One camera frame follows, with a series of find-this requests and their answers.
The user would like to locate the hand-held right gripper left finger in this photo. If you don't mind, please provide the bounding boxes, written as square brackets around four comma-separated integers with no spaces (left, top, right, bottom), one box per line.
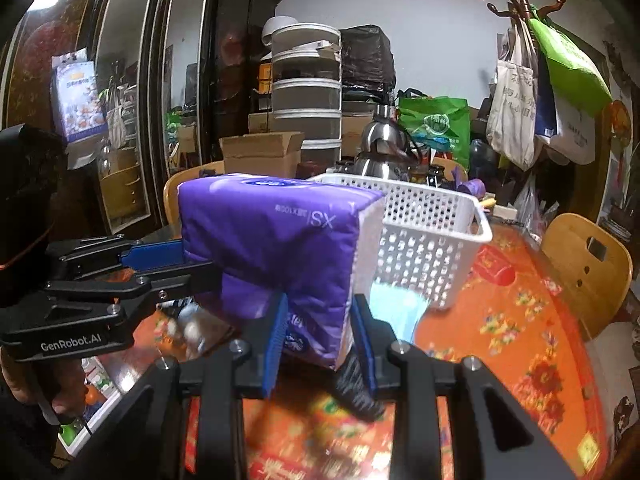
[85,292,291,480]

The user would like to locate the person's left hand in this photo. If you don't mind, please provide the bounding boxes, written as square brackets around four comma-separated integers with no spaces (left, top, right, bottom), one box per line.
[0,349,78,426]

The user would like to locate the clear zip bag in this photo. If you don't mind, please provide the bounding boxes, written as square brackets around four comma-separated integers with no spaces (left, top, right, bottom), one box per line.
[165,300,236,362]

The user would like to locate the white perforated plastic basket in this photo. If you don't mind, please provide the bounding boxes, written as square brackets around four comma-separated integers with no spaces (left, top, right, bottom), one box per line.
[314,172,494,311]

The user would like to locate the cardboard box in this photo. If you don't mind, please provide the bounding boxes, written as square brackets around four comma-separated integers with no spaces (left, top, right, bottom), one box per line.
[219,131,306,179]

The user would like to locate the dark wardrobe with mirrors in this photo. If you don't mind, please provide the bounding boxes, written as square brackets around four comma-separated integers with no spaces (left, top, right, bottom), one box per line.
[0,0,282,243]

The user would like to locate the purple tissue pack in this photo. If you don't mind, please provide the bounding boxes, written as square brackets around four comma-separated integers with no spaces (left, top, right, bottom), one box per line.
[176,172,387,372]

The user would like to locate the blue printed packet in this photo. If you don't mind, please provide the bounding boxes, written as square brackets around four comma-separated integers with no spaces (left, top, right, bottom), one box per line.
[50,49,109,144]

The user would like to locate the bright green tote bag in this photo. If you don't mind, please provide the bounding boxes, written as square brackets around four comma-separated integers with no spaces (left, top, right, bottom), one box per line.
[527,7,614,117]

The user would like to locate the black plastic wrapped box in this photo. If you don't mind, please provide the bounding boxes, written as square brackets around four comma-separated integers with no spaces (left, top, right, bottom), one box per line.
[340,24,397,102]

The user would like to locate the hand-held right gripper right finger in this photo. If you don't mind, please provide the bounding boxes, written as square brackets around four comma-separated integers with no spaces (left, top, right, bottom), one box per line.
[350,294,576,480]

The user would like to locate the white printed bag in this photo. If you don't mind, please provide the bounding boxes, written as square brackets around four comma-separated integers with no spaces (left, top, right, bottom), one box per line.
[534,92,599,166]

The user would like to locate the dark ribbed knit cloth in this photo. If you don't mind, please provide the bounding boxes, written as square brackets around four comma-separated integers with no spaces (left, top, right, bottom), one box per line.
[330,347,387,422]

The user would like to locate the green shopping bag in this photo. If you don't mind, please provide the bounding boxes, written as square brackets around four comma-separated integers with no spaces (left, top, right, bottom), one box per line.
[397,95,472,172]

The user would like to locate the white canvas tote bag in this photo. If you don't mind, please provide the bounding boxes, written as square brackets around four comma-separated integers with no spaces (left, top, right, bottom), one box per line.
[485,30,542,172]

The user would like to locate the steel kettle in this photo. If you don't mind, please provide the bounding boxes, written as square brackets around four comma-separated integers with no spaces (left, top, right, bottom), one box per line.
[352,104,426,182]

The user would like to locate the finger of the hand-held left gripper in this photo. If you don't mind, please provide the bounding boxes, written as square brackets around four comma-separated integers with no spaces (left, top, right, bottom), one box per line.
[47,235,187,282]
[46,261,224,312]

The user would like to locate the small purple object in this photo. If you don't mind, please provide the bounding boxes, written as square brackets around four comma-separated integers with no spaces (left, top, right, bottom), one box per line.
[457,178,488,200]

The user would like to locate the white tiered round container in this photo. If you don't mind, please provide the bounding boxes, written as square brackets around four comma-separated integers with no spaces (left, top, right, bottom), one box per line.
[260,16,346,162]

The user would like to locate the wooden chair with cutout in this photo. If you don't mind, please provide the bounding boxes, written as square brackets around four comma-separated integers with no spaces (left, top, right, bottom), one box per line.
[541,212,634,342]

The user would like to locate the blue face mask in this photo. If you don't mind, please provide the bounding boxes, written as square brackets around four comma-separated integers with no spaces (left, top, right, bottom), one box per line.
[370,282,431,343]

